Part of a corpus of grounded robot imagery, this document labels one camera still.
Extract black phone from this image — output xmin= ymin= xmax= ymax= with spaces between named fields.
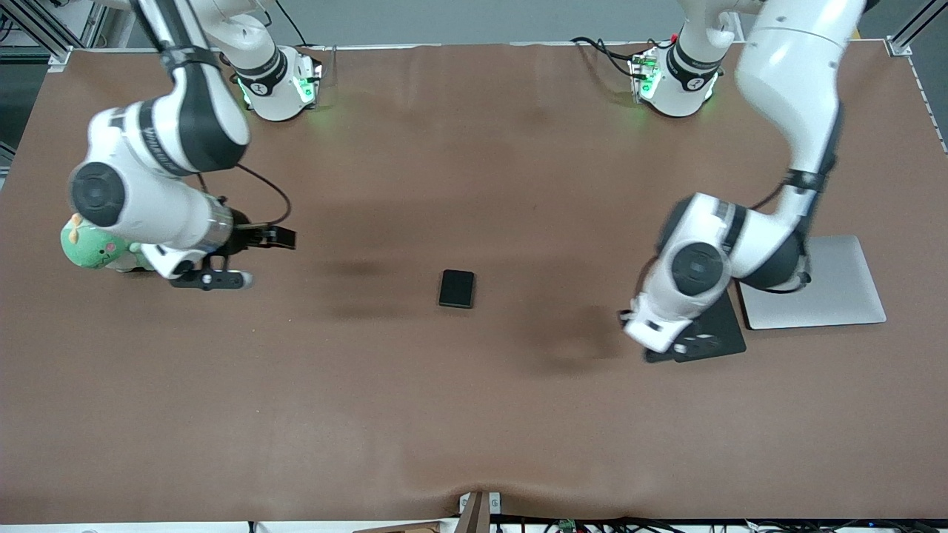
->
xmin=438 ymin=269 xmax=475 ymax=309

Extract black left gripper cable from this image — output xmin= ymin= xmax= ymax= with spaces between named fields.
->
xmin=748 ymin=181 xmax=787 ymax=212

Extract aluminium frame post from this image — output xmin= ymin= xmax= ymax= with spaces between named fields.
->
xmin=885 ymin=0 xmax=948 ymax=57
xmin=0 ymin=0 xmax=112 ymax=71

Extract silver laptop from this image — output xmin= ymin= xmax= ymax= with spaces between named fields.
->
xmin=738 ymin=235 xmax=887 ymax=330

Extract brown table cover mat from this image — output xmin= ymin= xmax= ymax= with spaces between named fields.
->
xmin=0 ymin=41 xmax=948 ymax=523

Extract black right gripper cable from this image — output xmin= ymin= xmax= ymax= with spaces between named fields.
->
xmin=196 ymin=163 xmax=292 ymax=227

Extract green dinosaur plush toy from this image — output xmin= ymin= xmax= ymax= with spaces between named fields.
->
xmin=61 ymin=215 xmax=161 ymax=274

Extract black mouse pad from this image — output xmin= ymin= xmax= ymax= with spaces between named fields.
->
xmin=690 ymin=285 xmax=747 ymax=363

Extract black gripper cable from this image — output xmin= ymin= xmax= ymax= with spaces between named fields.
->
xmin=748 ymin=181 xmax=787 ymax=212
xmin=196 ymin=163 xmax=292 ymax=227

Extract black right base cable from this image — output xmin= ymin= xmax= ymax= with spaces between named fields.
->
xmin=277 ymin=0 xmax=313 ymax=50

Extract black left base cables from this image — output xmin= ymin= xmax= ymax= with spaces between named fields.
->
xmin=570 ymin=30 xmax=684 ymax=79

